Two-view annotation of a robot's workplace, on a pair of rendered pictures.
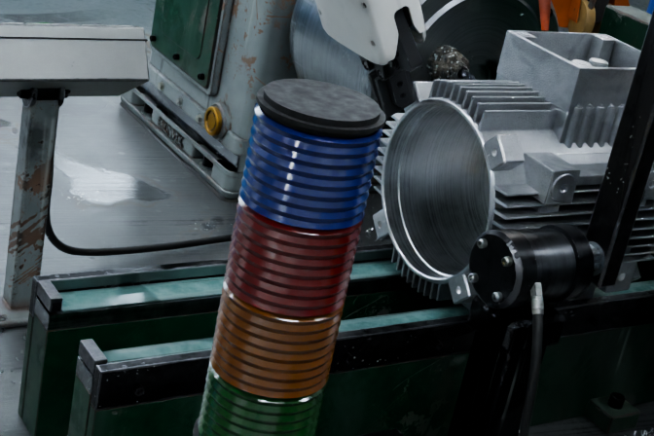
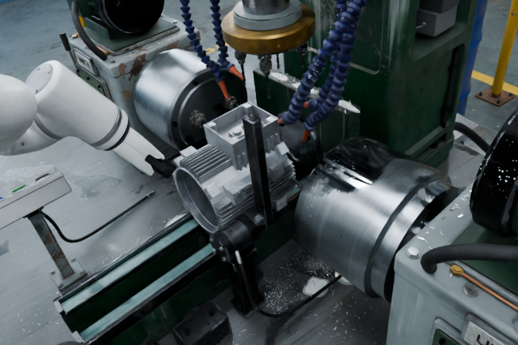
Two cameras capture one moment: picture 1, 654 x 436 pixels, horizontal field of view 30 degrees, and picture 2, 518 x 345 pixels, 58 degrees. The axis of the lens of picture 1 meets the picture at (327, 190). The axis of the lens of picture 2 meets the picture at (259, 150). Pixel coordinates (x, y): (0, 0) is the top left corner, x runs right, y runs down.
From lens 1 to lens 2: 0.45 m
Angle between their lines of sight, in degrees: 16
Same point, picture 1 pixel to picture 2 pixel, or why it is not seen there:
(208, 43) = not seen: hidden behind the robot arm
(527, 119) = (220, 169)
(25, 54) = (15, 209)
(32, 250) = (61, 259)
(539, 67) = (219, 141)
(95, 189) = (91, 189)
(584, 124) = (243, 159)
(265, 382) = not seen: outside the picture
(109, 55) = (50, 190)
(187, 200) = (128, 180)
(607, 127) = not seen: hidden behind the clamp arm
